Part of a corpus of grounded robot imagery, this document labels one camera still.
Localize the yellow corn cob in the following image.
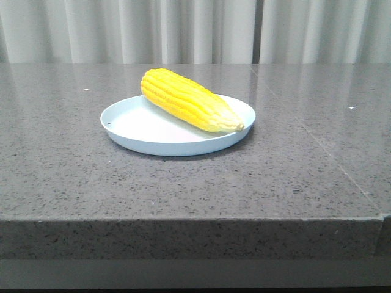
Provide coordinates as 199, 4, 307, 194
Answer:
141, 68, 244, 133

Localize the light blue round plate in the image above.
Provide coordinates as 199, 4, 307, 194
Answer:
100, 95, 256, 157

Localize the white pleated curtain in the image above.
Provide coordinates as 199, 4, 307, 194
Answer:
1, 1, 390, 64

